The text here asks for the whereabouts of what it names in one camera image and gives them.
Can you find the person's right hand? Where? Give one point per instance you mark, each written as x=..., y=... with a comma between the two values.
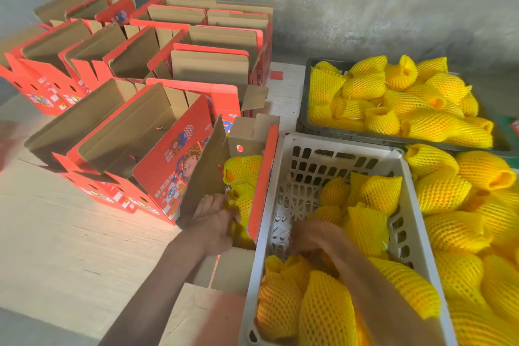
x=316, y=236

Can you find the group of red cardboard boxes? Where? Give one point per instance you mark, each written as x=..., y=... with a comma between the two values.
x=121, y=74

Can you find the yellow foam-netted fruit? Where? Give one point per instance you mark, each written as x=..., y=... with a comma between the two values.
x=234, y=169
x=254, y=165
x=242, y=236
x=244, y=202

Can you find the open red printed carton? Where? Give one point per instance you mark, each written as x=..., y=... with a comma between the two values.
x=209, y=171

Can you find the person's right fingers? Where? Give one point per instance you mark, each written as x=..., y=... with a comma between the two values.
x=299, y=244

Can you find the white plastic crate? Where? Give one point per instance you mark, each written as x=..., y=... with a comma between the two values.
x=348, y=155

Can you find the black plastic crate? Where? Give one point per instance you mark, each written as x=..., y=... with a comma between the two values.
x=303, y=122

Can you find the green object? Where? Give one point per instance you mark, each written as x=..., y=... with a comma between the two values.
x=505, y=133

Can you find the pile of yellow netted fruits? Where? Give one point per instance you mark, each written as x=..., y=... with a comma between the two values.
x=405, y=102
x=324, y=309
x=466, y=228

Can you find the person's left fingers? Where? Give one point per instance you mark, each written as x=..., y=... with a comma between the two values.
x=217, y=206

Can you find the person's right forearm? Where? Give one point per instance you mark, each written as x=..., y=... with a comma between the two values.
x=377, y=301

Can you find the small red paper scrap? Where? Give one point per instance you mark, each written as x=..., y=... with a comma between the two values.
x=276, y=75

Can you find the person's left hand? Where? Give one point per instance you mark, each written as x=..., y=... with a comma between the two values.
x=211, y=230

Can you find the person's left forearm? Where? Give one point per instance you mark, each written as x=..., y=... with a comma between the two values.
x=162, y=289

